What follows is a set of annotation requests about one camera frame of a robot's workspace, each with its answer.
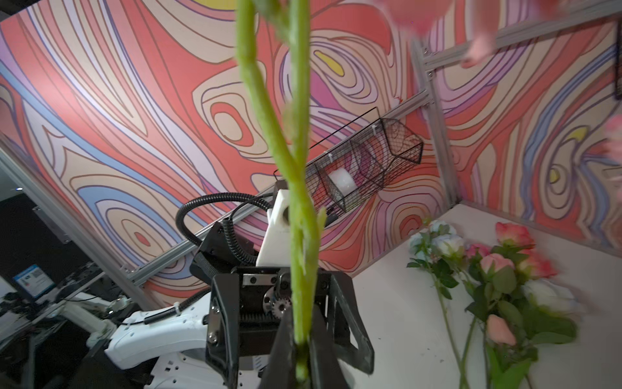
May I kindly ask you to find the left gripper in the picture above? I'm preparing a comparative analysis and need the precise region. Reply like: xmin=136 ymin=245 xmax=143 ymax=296
xmin=205 ymin=269 xmax=375 ymax=388

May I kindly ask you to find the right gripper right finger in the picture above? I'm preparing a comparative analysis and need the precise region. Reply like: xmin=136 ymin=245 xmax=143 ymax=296
xmin=308 ymin=306 xmax=349 ymax=389

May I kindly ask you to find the black wire basket left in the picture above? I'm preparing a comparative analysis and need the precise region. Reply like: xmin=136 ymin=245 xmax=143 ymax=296
xmin=273 ymin=106 xmax=424 ymax=227

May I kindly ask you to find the pile of artificial flowers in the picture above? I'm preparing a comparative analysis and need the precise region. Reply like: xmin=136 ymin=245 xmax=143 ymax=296
xmin=408 ymin=220 xmax=578 ymax=388

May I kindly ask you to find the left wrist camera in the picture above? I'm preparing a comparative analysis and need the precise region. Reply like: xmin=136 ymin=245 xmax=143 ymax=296
xmin=256 ymin=190 xmax=291 ymax=267

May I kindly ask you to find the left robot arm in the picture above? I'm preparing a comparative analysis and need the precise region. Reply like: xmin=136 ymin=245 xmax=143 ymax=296
xmin=105 ymin=190 xmax=375 ymax=388

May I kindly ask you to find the computer monitor in background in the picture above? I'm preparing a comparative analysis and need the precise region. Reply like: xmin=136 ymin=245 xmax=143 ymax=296
xmin=13 ymin=264 xmax=56 ymax=299

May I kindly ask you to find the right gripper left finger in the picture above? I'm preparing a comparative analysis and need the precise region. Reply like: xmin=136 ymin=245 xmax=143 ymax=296
xmin=259 ymin=308 xmax=297 ymax=389

